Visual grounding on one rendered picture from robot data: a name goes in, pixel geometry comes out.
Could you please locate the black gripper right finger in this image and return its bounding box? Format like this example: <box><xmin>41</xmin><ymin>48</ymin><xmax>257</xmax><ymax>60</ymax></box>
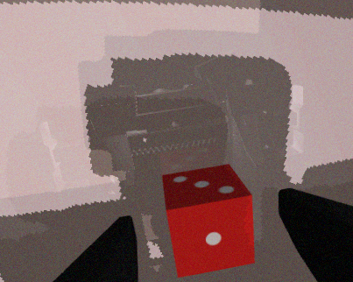
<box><xmin>279</xmin><ymin>187</ymin><xmax>353</xmax><ymax>282</ymax></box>

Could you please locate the red die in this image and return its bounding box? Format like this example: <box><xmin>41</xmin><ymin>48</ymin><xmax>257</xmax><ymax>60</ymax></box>
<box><xmin>162</xmin><ymin>165</ymin><xmax>255</xmax><ymax>278</ymax></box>

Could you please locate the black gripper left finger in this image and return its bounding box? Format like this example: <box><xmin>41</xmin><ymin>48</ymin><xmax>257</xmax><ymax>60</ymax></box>
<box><xmin>53</xmin><ymin>215</ymin><xmax>138</xmax><ymax>282</ymax></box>

